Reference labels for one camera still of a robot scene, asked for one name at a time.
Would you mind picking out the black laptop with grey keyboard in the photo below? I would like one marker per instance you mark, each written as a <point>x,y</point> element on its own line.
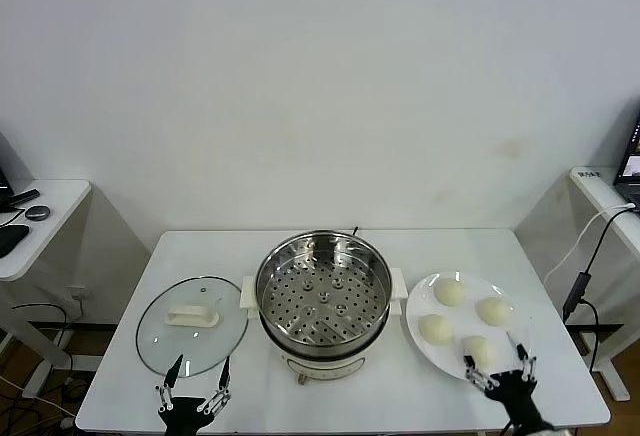
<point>631,166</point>

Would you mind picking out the perforated stainless steel steamer basket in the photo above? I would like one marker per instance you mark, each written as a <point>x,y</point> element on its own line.
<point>370,276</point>

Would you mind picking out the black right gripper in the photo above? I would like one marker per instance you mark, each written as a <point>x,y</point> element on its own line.
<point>517,396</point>

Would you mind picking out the laptop with purple screen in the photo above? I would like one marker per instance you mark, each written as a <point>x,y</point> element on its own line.
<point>10,156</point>

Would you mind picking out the white steamed baozi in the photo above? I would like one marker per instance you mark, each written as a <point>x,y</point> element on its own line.
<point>480,348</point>
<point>495,311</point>
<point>448,292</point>
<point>435,328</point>

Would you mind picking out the grey computer mouse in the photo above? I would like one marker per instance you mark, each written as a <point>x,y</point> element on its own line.
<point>38,212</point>

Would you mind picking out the white round plate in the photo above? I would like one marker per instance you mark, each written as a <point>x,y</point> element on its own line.
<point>425,301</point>

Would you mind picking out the black remote stick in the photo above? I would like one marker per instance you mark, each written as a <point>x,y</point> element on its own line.
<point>22,197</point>

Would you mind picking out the black computer mouse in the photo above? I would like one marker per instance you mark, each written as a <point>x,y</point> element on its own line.
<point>10,240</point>

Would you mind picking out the white rounded side table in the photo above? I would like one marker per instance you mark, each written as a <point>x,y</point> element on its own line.
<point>55,206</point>

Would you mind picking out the stainless steel steamer pot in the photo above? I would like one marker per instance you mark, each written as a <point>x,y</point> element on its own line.
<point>325,363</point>

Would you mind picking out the white side table with label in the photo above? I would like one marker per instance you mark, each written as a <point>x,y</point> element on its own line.
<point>600,191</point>

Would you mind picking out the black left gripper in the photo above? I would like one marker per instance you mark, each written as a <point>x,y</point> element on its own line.
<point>182,413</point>

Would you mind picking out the white wall socket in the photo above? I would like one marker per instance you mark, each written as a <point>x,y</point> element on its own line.
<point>80,293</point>

